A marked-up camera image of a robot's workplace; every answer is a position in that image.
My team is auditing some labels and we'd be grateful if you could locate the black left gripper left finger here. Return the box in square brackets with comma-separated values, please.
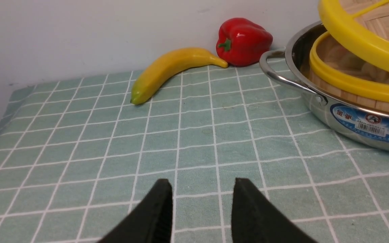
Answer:
[98, 179, 173, 243]

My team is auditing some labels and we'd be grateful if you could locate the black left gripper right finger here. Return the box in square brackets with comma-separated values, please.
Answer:
[231, 178, 316, 243]

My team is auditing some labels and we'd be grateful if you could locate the bamboo steamer basket yellow rim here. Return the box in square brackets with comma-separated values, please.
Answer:
[307, 32, 389, 113]

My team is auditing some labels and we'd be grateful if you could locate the woven bamboo steamer lid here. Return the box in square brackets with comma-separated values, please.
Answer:
[318, 0, 389, 72]

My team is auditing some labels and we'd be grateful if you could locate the stainless steel pot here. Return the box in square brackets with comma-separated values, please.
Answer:
[259, 22, 389, 151]

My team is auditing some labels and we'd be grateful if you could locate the green checkered tablecloth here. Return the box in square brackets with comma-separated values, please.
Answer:
[0, 65, 389, 243]

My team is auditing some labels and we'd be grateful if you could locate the yellow banana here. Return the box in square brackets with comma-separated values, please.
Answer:
[130, 47, 228, 105]

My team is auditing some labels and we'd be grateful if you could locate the red bell pepper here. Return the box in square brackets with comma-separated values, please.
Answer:
[215, 18, 273, 66]

